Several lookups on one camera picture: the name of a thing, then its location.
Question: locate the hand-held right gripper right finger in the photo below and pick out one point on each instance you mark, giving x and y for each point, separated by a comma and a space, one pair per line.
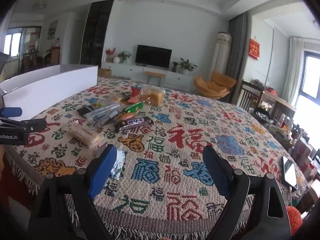
216, 172

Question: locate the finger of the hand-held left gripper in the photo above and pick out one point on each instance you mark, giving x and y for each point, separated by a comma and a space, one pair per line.
30, 125
11, 112

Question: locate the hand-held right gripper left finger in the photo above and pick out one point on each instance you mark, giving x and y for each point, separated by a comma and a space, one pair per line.
102, 172

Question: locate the blue and white packet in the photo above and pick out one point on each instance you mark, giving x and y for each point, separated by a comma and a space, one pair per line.
119, 165

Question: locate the beige cracker packet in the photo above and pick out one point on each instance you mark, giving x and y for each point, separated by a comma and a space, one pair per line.
85, 136

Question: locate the white cardboard box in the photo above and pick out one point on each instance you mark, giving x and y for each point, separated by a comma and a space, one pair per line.
50, 87

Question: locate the brown chocolate bar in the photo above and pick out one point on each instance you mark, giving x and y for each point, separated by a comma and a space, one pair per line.
133, 124

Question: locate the black snack packet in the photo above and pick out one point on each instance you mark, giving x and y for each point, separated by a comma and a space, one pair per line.
86, 110

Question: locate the orange sausage bun packet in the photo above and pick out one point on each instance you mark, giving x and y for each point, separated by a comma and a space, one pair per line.
126, 116

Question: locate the long clear snack packet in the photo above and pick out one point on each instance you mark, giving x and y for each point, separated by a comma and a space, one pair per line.
105, 110

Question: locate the green snack bar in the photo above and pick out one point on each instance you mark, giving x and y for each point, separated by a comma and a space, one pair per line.
133, 107

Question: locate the yellow cookie packet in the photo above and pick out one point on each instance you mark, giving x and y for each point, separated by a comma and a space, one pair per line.
120, 97

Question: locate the red snack packet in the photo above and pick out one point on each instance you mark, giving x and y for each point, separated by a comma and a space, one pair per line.
135, 93

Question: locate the clear bread packet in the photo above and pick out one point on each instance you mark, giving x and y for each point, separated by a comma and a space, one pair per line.
152, 96

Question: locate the printed woven blanket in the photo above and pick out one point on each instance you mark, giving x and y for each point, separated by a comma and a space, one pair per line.
175, 180

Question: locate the black smartphone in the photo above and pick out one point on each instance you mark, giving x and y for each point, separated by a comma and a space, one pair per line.
290, 171

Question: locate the dark wooden chair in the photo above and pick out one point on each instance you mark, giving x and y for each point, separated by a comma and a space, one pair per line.
250, 92

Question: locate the orange lounge chair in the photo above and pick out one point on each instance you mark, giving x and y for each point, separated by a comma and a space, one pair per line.
215, 85

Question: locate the orange knitted ball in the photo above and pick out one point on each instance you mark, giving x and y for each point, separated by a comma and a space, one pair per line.
293, 220

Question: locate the brown cardboard box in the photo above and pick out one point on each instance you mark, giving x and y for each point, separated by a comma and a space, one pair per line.
105, 73

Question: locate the cluttered wooden desk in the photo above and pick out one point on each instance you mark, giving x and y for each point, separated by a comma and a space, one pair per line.
282, 105

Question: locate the white television cabinet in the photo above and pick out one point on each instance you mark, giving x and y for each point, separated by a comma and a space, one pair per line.
125, 70

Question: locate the red flower arrangement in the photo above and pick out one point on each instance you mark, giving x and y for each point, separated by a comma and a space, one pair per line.
109, 52

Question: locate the white round vase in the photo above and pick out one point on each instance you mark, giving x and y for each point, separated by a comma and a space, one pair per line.
116, 60

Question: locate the wooden stool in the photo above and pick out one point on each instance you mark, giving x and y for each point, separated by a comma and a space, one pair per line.
155, 74

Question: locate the large green potted plant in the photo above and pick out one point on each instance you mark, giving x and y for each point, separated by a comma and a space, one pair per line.
187, 65

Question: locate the black display cabinet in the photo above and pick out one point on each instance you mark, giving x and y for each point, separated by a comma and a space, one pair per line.
96, 35

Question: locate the small green potted plant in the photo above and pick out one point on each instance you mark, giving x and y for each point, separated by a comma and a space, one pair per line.
175, 66

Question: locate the leafy potted plant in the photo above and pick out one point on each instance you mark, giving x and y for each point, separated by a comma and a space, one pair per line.
124, 55

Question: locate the grey curtain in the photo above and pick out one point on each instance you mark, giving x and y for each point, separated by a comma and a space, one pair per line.
237, 55

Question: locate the covered standing air conditioner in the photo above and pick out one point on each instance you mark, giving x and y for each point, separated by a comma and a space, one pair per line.
221, 52

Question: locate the black television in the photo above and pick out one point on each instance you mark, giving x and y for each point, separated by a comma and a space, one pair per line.
153, 56

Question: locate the white sheer curtain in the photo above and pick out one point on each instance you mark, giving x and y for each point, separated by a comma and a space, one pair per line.
295, 67

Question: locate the framed wall picture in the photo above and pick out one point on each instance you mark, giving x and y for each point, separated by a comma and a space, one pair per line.
52, 30

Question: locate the red wall hanging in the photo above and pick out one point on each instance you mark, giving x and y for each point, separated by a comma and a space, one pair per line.
254, 49

